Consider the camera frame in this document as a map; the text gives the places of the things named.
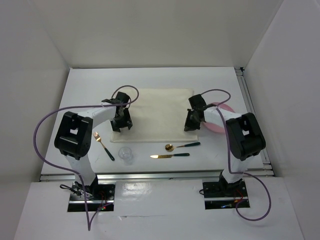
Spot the cream cloth placemat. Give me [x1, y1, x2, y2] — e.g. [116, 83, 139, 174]
[110, 88, 198, 143]

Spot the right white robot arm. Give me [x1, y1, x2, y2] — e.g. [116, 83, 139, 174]
[184, 94, 266, 196]

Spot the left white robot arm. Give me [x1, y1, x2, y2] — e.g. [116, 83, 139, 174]
[54, 91, 133, 200]

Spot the pink plate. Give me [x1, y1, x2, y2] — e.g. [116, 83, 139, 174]
[203, 102, 241, 134]

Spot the clear plastic cup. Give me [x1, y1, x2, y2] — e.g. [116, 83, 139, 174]
[118, 146, 133, 166]

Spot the gold fork green handle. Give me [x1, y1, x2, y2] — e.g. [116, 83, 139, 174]
[92, 132, 115, 161]

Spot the gold knife green handle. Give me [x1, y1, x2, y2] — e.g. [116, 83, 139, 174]
[150, 153, 190, 159]

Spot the gold spoon green handle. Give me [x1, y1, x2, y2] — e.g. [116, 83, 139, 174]
[164, 142, 201, 152]

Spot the front aluminium rail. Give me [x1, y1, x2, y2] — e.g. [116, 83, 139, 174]
[39, 169, 276, 183]

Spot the aluminium rail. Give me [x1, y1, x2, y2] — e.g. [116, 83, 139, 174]
[39, 169, 276, 183]
[234, 67, 275, 177]

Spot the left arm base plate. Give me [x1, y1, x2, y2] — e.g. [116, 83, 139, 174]
[60, 182, 116, 213]

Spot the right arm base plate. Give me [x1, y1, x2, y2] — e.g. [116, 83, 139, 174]
[199, 181, 250, 210]

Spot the right aluminium rail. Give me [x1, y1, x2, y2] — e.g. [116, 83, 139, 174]
[234, 67, 275, 177]

